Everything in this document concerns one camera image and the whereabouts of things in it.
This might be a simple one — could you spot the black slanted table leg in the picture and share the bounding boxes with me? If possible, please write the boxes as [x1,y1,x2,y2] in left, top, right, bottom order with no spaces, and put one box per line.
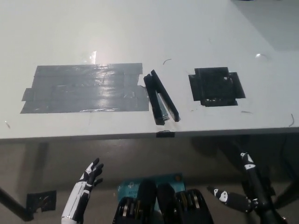
[273,176,299,209]
[0,186,34,222]

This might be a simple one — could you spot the small black tape strip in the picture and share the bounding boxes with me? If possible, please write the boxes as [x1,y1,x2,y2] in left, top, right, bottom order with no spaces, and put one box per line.
[155,131,176,138]

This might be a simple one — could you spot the black tape square patch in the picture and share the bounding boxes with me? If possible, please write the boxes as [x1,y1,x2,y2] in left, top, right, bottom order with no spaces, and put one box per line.
[188,67,246,107]

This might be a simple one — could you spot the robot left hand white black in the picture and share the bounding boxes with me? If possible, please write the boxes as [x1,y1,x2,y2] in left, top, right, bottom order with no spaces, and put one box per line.
[61,158,104,221]

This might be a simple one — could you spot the grey duct tape patch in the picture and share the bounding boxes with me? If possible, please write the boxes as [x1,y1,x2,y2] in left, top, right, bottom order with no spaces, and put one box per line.
[19,62,150,114]

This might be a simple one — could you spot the black robot torso teal top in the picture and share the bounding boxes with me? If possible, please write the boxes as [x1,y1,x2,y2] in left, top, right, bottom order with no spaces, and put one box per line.
[113,172,214,224]

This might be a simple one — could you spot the clear tape piece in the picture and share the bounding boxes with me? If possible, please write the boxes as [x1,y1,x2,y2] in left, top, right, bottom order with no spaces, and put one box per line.
[82,49,98,63]

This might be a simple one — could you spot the black desk stapler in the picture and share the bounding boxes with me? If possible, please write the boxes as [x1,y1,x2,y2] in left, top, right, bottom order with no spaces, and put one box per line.
[142,69,181,126]

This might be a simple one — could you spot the grey upright table leg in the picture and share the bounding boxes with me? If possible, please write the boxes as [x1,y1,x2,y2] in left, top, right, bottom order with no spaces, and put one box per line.
[34,142,50,182]

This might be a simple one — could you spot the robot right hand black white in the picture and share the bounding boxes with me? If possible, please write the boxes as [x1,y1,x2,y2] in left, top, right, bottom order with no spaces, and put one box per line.
[206,151,285,217]

